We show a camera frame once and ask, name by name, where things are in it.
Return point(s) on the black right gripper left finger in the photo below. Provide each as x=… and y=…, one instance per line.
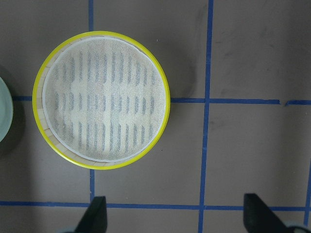
x=94, y=219

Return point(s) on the yellow rimmed bamboo steamer layer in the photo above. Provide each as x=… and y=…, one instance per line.
x=101, y=100

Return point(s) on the light green plate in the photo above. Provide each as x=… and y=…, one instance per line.
x=6, y=109

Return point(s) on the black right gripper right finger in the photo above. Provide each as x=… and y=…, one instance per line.
x=258, y=218

